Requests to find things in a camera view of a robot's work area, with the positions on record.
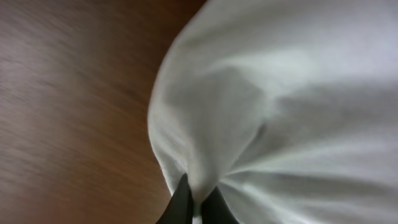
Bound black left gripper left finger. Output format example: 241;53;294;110
156;174;193;224

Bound white t-shirt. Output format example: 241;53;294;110
148;0;397;224

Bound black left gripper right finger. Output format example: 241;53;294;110
201;187;239;224

